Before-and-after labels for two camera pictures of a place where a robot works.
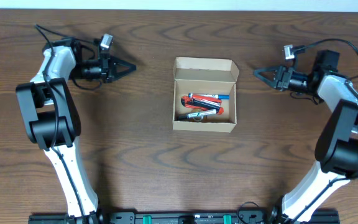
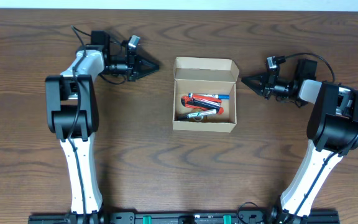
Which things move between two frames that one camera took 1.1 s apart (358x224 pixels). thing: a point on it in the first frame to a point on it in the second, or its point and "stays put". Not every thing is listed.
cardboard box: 206,76 stays put
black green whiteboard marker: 197,114 stays put
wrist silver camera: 289,53 to 271,62
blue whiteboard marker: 220,96 stays put
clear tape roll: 197,121 stays put
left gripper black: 105,61 to 132,76
